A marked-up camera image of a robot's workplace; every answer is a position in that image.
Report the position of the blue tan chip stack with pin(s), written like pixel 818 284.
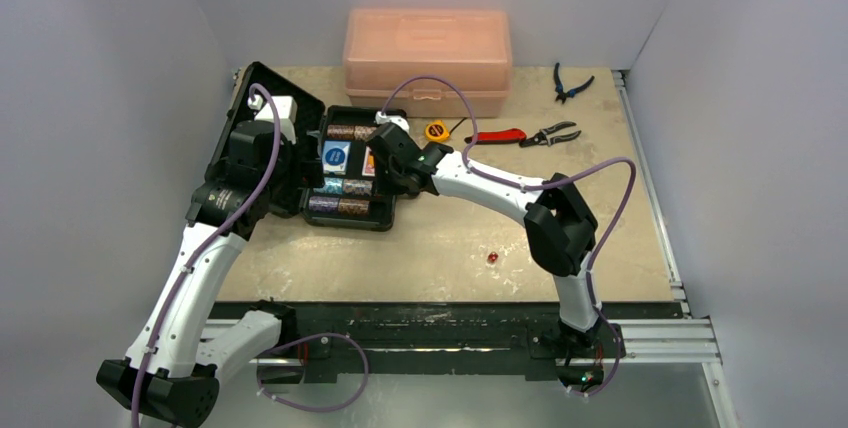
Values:
pixel 357 187

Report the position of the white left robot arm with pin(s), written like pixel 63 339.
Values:
pixel 169 373

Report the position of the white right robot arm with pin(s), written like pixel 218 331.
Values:
pixel 559 225

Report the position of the brown chip stack in case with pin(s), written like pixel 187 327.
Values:
pixel 349 132

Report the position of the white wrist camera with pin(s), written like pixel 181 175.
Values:
pixel 383 118
pixel 286 109

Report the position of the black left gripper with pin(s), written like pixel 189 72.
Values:
pixel 306 173

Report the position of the black poker set case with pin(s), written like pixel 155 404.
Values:
pixel 325 174

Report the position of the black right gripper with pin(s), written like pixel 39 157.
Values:
pixel 382 141

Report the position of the light blue chip stack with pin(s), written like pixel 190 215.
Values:
pixel 331 186

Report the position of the pink plastic toolbox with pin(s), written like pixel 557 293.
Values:
pixel 427 61

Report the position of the blue playing card deck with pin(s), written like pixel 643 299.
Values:
pixel 335 170

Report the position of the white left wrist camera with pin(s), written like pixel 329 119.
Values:
pixel 286 109

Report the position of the yellow tape measure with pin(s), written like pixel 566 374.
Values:
pixel 438 131

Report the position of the purple chip stack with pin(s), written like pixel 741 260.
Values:
pixel 323 204

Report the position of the black table front rail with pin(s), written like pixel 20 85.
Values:
pixel 327 339

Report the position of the blue small blind button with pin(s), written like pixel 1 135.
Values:
pixel 336 154

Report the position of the red playing card deck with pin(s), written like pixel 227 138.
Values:
pixel 366 172

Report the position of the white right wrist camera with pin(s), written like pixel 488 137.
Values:
pixel 383 118

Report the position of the brown black chip stack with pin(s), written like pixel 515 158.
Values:
pixel 353 207

